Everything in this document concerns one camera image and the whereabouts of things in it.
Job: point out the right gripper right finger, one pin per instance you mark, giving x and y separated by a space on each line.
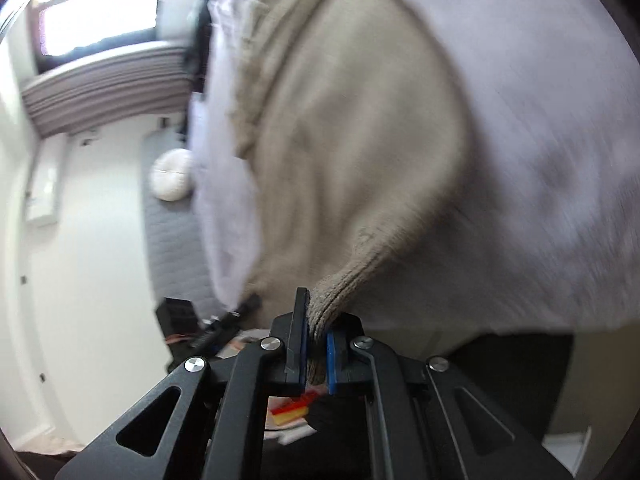
426 420

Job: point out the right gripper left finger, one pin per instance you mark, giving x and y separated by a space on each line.
206 419

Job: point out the olive brown knit sweater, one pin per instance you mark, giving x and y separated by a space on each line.
356 133

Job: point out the red yellow packet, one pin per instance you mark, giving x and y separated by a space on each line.
293 409

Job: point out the black box on floor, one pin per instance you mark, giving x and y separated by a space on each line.
178 322

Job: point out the grey quilted floor mat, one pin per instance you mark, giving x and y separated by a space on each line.
174 250

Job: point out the white round pleated cushion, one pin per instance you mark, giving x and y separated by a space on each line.
170 177

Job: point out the grey pleated curtain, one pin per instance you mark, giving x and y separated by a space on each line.
109 86

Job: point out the lavender plush blanket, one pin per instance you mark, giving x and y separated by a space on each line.
542 230

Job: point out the white wall air conditioner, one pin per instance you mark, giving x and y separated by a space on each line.
45 183

